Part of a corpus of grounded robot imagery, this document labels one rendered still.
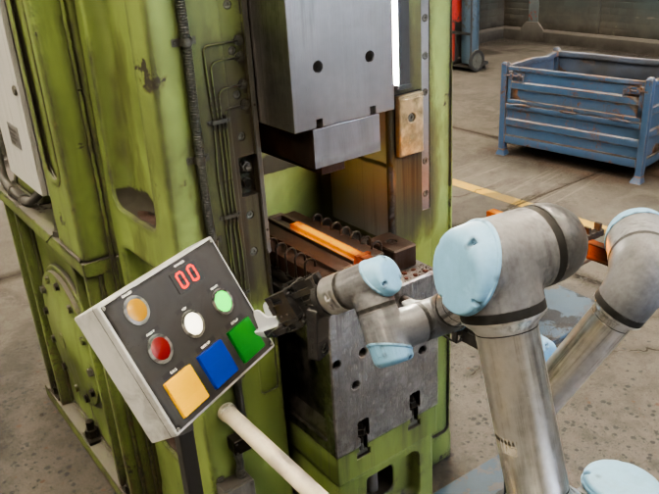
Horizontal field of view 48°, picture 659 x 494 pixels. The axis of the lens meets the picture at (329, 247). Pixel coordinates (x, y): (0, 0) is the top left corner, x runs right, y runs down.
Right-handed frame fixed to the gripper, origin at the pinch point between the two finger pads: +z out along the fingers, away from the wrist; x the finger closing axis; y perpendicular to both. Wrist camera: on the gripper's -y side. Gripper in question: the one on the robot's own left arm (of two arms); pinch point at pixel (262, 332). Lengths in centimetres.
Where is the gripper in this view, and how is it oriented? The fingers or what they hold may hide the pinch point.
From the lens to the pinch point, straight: 155.3
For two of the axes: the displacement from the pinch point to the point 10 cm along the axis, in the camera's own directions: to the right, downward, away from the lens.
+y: -4.9, -8.6, -1.3
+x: -4.7, 3.9, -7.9
